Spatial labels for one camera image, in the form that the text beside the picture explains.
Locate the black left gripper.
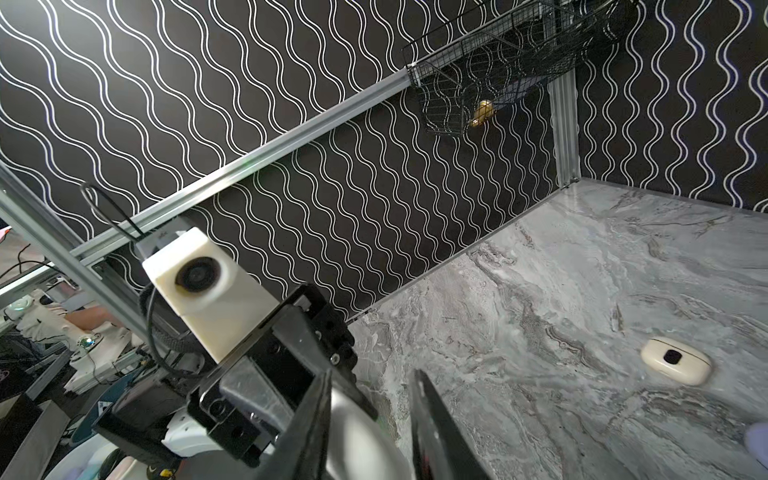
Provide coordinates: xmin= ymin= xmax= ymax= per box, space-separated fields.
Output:
xmin=187 ymin=283 xmax=378 ymax=467

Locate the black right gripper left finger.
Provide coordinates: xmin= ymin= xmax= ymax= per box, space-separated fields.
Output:
xmin=257 ymin=370 xmax=333 ymax=479

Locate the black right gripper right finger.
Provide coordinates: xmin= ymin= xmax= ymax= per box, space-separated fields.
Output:
xmin=409 ymin=369 xmax=490 ymax=479

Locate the white round earbud case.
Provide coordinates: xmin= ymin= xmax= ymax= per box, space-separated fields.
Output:
xmin=326 ymin=387 xmax=414 ymax=480

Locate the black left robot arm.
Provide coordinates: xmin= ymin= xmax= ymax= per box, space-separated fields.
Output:
xmin=93 ymin=284 xmax=378 ymax=469

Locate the small brass object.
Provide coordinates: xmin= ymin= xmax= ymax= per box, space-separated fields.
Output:
xmin=469 ymin=100 xmax=495 ymax=127

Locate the purple round earbud case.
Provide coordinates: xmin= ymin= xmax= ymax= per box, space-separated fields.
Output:
xmin=744 ymin=422 xmax=768 ymax=469

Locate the black wire basket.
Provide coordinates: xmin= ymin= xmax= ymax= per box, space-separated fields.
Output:
xmin=402 ymin=1 xmax=637 ymax=136

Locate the cream earbud charging case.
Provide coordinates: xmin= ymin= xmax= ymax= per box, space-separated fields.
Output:
xmin=640 ymin=337 xmax=713 ymax=386

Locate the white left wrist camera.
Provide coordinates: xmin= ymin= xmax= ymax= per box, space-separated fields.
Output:
xmin=136 ymin=220 xmax=279 ymax=363

